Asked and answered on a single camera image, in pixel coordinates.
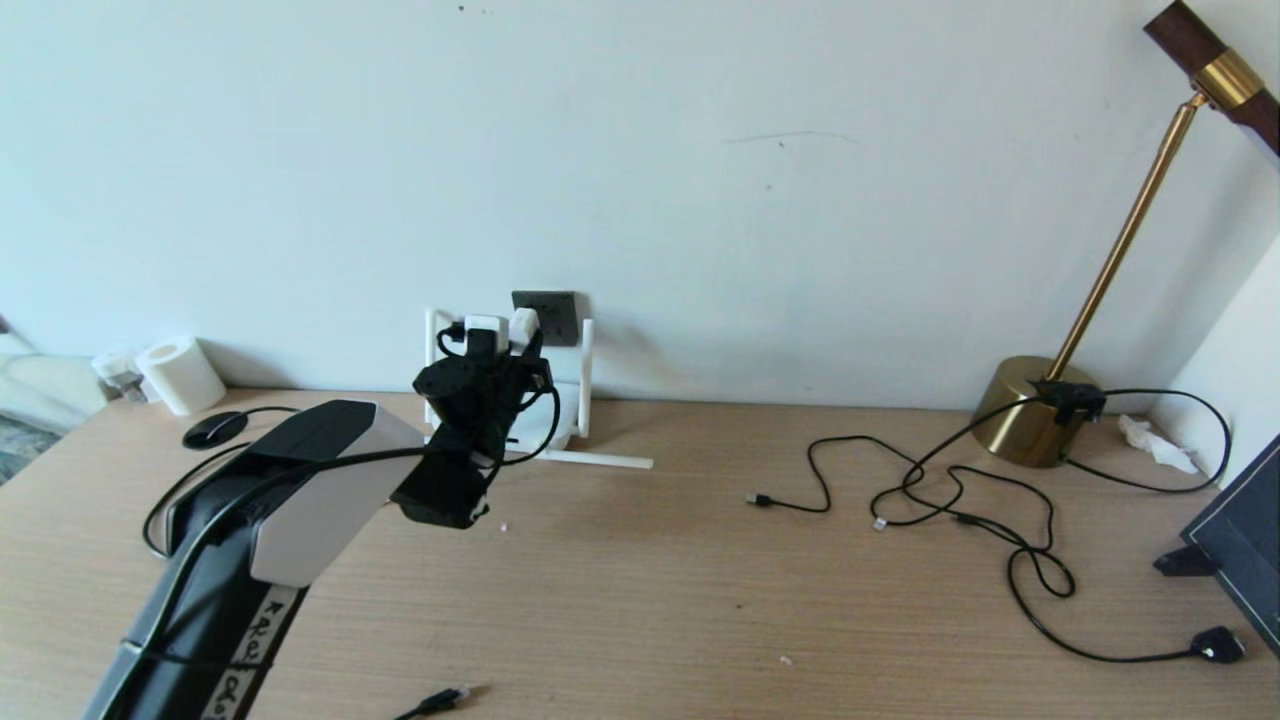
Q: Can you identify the white router with antennas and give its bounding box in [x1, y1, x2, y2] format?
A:
[424, 308, 654, 471]

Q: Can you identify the black round desk grommet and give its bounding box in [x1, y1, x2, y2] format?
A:
[182, 412, 249, 451]

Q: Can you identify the white paper roll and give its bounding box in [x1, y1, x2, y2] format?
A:
[133, 337, 226, 418]

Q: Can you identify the pale background furniture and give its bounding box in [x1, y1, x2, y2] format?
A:
[0, 352, 106, 433]

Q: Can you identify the brass desk lamp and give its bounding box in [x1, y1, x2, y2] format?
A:
[972, 0, 1280, 470]

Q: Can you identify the crumpled white tissue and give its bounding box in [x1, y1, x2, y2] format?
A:
[1118, 415, 1200, 476]

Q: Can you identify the grey wall power socket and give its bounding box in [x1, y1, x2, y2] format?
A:
[511, 291, 579, 348]

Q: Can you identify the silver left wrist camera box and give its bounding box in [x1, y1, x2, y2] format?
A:
[461, 314, 511, 358]

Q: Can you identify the black USB cable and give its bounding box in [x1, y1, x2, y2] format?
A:
[746, 436, 1056, 551]

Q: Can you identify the black ethernet cable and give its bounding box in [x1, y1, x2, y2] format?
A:
[143, 405, 473, 720]

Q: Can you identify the black cable with white tip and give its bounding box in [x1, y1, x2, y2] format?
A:
[871, 396, 1049, 530]

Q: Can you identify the black block with cables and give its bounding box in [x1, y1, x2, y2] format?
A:
[1032, 381, 1108, 428]

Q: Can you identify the thin black lamp cord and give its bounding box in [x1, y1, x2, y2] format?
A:
[1060, 388, 1233, 495]

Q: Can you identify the black lamp power cord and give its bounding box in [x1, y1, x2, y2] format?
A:
[958, 510, 1248, 665]

